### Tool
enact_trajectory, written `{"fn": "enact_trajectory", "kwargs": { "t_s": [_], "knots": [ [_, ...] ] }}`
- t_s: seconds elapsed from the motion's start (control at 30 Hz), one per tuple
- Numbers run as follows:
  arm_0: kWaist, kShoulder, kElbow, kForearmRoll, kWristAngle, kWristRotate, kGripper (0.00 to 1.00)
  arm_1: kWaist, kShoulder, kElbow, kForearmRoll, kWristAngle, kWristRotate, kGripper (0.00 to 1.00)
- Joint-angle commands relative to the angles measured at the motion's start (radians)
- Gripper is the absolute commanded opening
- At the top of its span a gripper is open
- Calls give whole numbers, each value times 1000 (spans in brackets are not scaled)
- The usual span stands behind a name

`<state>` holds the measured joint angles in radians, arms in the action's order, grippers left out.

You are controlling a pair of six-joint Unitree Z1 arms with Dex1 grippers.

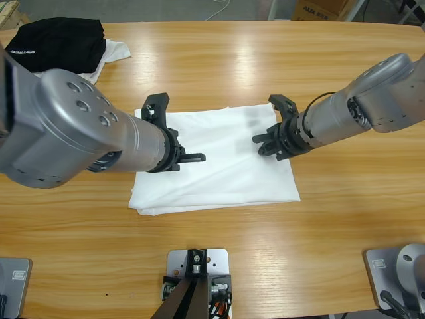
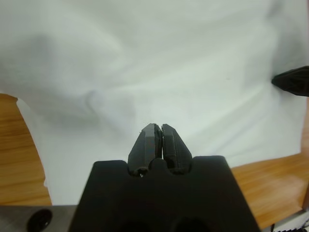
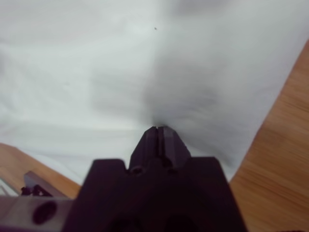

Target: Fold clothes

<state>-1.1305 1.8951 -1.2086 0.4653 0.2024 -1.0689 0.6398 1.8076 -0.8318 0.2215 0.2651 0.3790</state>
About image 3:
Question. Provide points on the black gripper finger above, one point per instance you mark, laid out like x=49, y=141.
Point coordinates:
x=173, y=149
x=144, y=149

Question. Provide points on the white t-shirt with black logo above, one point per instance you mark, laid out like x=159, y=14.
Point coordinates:
x=120, y=72

